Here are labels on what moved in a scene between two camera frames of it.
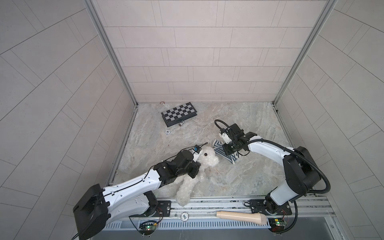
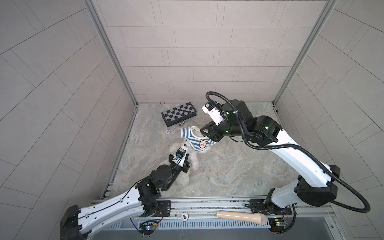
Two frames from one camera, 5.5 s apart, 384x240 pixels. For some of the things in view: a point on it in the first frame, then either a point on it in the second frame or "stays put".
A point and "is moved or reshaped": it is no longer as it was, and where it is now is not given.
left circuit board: x=147 y=228 stays put
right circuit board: x=276 y=224 stays put
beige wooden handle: x=259 y=218 stays put
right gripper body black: x=231 y=147 → x=226 y=127
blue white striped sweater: x=219 y=150 → x=195 y=138
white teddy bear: x=207 y=158 is moved or reshaped
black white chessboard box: x=179 y=114 stays put
